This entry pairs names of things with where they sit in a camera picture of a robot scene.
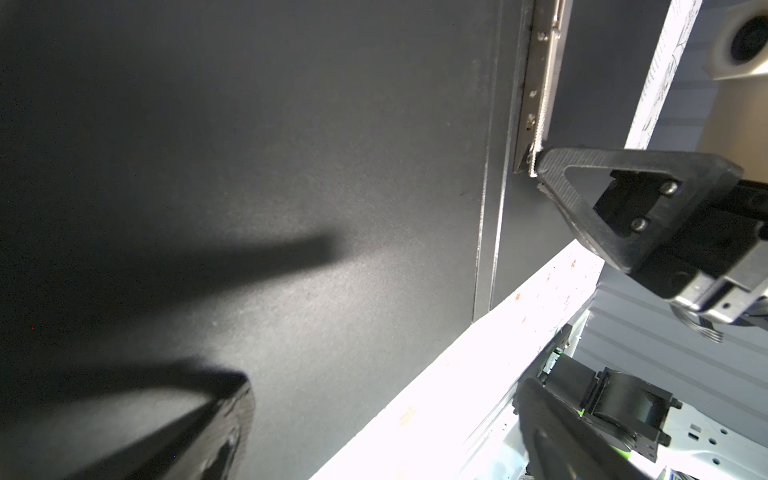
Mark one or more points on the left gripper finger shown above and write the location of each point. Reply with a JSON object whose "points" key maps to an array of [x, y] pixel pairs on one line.
{"points": [[208, 443]]}

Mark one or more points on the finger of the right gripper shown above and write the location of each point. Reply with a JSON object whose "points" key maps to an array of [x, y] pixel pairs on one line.
{"points": [[650, 197]]}

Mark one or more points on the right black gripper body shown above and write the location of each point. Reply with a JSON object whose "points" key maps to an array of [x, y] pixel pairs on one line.
{"points": [[715, 266]]}

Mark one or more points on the grey folder with black inside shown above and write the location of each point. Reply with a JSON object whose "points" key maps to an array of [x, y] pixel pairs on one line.
{"points": [[316, 194]]}

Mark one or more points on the floral table mat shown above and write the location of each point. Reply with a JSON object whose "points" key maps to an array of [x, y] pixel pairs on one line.
{"points": [[531, 276]]}

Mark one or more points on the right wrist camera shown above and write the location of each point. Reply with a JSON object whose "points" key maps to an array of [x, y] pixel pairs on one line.
{"points": [[736, 126]]}

